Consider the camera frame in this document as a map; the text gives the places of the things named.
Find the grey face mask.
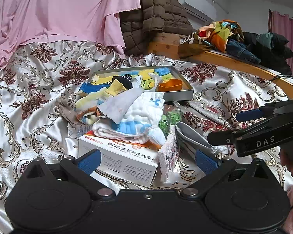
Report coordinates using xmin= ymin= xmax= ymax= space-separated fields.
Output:
xmin=175 ymin=121 xmax=225 ymax=157

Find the white patterned sponge cloth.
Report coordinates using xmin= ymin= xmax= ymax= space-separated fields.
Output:
xmin=158 ymin=125 xmax=179 ymax=182

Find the striped yellow orange towel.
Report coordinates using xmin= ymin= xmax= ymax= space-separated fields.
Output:
xmin=74 ymin=80 xmax=127 ymax=125

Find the grey white thin cloth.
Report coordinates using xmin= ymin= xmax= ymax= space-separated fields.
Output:
xmin=98 ymin=88 xmax=144 ymax=124

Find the white blue padded cloth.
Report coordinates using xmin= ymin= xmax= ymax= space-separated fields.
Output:
xmin=92 ymin=92 xmax=166 ymax=146

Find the beige drawstring pouch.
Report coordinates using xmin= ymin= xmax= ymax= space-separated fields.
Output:
xmin=55 ymin=97 xmax=82 ymax=126

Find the dark dotted sock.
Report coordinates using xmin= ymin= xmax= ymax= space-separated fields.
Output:
xmin=112 ymin=75 xmax=133 ymax=90

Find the wooden side ledge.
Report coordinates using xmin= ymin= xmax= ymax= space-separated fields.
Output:
xmin=185 ymin=51 xmax=293 ymax=99

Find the white orange tablet box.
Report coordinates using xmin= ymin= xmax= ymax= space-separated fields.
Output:
xmin=78 ymin=131 xmax=158 ymax=187

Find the green plastic bottle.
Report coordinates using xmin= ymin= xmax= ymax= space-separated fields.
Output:
xmin=158 ymin=109 xmax=181 ymax=138

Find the dark clothes pile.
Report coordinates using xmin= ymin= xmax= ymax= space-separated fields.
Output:
xmin=226 ymin=32 xmax=293 ymax=75

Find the orange plastic cup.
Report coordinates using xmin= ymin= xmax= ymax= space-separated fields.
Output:
xmin=158 ymin=78 xmax=183 ymax=92

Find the grey tray with cartoon drawing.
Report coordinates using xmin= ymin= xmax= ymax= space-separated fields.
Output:
xmin=88 ymin=66 xmax=194 ymax=102

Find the pink curtain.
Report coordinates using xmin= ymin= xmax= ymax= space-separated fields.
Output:
xmin=268 ymin=10 xmax=293 ymax=75

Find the colourful cartoon blanket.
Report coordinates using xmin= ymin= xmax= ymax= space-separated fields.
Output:
xmin=178 ymin=19 xmax=244 ymax=58

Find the floral satin bedspread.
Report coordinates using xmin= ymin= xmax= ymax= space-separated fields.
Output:
xmin=0 ymin=41 xmax=289 ymax=233

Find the white air conditioner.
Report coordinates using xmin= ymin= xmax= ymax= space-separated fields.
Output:
xmin=178 ymin=0 xmax=216 ymax=22

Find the brown quilted jacket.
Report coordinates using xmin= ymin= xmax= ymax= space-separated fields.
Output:
xmin=120 ymin=0 xmax=194 ymax=56

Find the pink hanging sheet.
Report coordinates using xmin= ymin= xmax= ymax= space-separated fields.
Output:
xmin=0 ymin=0 xmax=141 ymax=70

